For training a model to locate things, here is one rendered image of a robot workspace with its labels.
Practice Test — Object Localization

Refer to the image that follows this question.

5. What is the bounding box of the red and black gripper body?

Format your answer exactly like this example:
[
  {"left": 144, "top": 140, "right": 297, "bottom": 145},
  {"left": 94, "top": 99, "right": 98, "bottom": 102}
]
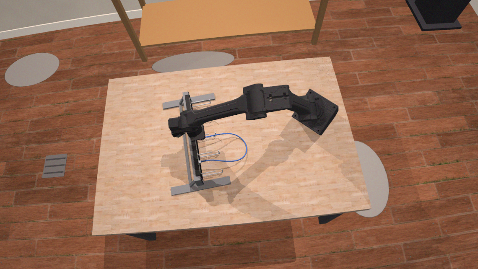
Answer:
[{"left": 190, "top": 125, "right": 205, "bottom": 142}]

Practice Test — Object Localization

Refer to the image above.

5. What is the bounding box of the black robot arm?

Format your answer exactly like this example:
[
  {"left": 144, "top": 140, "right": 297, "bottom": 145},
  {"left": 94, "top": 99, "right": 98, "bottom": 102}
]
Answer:
[{"left": 168, "top": 83, "right": 326, "bottom": 138}]

